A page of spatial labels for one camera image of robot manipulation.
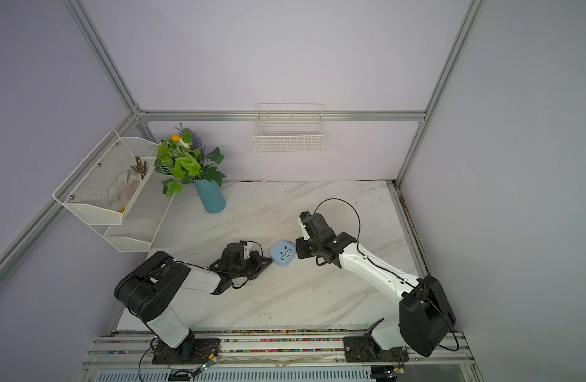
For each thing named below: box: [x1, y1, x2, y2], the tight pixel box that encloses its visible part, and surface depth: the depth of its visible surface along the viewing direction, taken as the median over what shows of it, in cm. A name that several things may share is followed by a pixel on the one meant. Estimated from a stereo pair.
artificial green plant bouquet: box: [155, 122, 227, 198], surface depth 85 cm
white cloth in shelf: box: [108, 168, 143, 211], surface depth 79 cm
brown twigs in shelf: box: [129, 155, 148, 180], surface depth 84 cm
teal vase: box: [193, 179, 227, 214], surface depth 110 cm
